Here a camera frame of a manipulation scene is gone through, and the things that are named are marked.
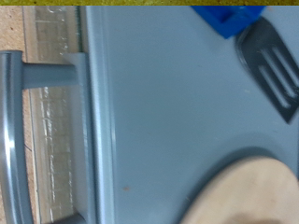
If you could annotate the metal spatula with blue block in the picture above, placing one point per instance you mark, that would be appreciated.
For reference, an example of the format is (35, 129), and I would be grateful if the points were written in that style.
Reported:
(264, 56)

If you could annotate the silver toaster oven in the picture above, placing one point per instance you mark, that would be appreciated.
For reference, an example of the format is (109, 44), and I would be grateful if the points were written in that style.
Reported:
(171, 93)

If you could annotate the round wooden board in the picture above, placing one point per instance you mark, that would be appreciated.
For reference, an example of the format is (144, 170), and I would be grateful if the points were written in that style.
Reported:
(249, 193)

